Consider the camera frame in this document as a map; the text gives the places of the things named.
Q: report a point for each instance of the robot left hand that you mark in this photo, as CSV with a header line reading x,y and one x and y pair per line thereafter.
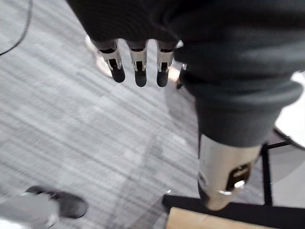
x,y
233,62

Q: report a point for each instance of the light brown wooden board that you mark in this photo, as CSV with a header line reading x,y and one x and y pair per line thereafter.
x,y
190,220

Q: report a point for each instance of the dark robot foot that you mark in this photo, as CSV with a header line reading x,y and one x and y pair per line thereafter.
x,y
69,205

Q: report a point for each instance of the silver robot leg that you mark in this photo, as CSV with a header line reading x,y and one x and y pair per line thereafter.
x,y
26,210

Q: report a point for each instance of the black metal table frame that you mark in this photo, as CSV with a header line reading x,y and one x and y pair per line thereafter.
x,y
267,176

